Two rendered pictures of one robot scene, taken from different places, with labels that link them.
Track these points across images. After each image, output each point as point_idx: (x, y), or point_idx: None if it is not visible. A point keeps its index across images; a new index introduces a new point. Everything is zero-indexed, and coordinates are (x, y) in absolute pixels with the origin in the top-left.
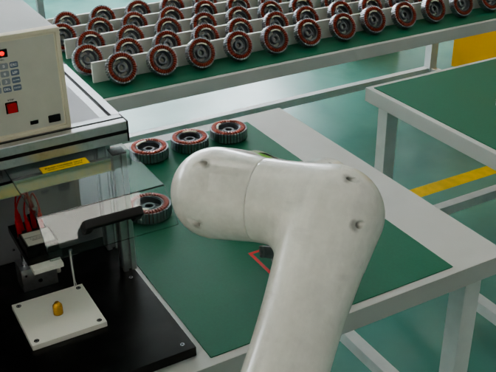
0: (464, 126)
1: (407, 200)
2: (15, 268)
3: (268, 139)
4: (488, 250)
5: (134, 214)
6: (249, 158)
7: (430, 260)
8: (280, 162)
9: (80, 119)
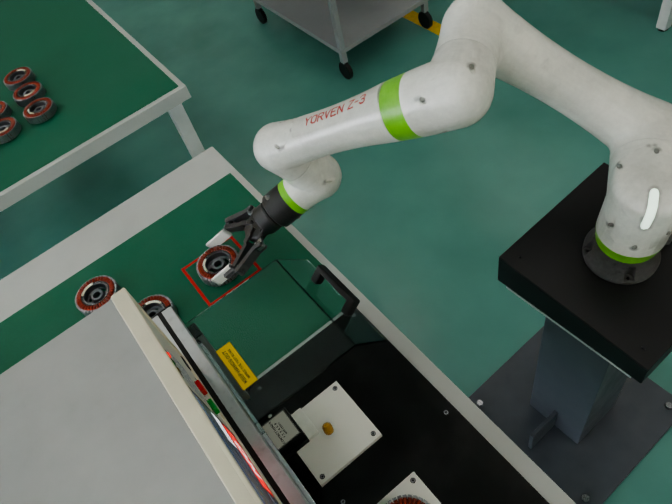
0: (3, 182)
1: (130, 208)
2: None
3: None
4: (208, 155)
5: (328, 269)
6: (459, 43)
7: (222, 185)
8: (463, 27)
9: None
